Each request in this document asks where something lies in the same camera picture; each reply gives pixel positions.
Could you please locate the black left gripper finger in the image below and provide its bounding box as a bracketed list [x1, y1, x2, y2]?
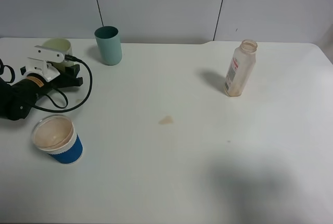
[64, 64, 80, 78]
[56, 77, 83, 89]

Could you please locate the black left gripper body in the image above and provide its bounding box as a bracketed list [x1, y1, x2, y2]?
[19, 67, 62, 96]

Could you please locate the light green plastic cup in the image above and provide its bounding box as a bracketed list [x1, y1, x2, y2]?
[41, 38, 74, 73]

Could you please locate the clear plastic drink bottle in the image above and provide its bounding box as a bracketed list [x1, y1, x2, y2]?
[224, 39, 258, 97]

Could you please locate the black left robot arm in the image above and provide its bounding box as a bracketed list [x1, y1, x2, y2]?
[1, 56, 93, 121]

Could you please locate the teal plastic cup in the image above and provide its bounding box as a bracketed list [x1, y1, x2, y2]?
[94, 26, 122, 66]

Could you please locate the blue sleeved paper cup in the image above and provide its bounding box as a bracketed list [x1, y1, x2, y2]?
[31, 115, 83, 164]

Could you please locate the black left camera cable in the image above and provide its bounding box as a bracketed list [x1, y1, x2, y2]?
[31, 55, 93, 114]

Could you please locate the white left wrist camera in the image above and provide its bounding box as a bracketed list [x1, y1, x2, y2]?
[24, 45, 75, 81]

